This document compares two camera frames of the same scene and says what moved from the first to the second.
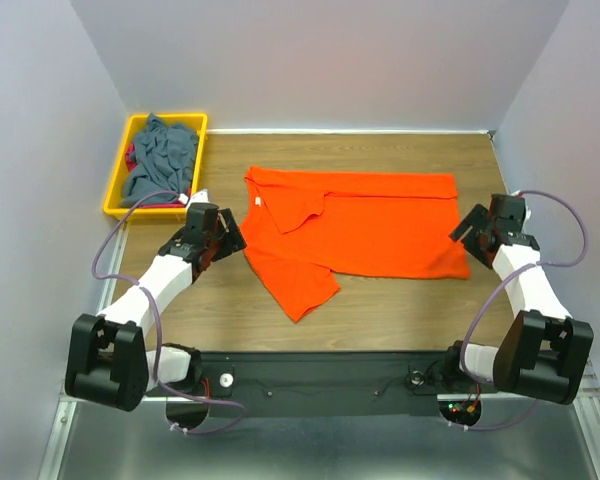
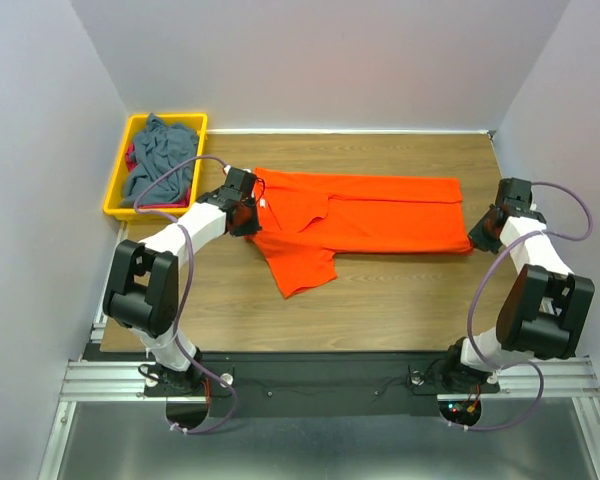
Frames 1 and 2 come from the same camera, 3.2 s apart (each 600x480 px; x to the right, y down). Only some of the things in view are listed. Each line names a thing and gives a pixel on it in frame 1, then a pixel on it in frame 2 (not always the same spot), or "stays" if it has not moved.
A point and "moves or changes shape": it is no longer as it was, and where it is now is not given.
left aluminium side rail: (112, 269) stays
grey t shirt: (165, 157) stays
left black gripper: (233, 240) → (252, 226)
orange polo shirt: (305, 230) moves or changes shape
